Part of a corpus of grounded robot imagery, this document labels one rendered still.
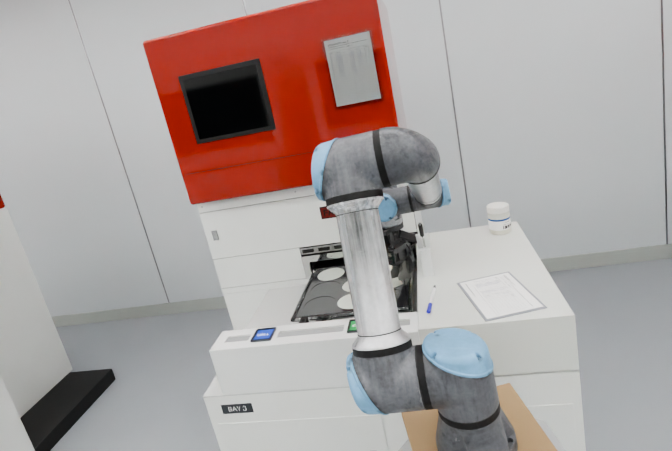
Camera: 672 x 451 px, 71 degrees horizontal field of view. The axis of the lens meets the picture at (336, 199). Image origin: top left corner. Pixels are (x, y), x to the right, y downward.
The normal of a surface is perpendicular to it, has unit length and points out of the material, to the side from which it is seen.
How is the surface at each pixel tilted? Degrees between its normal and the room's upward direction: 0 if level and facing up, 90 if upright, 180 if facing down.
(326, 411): 90
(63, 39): 90
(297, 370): 90
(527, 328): 90
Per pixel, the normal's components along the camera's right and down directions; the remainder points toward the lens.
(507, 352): -0.15, 0.29
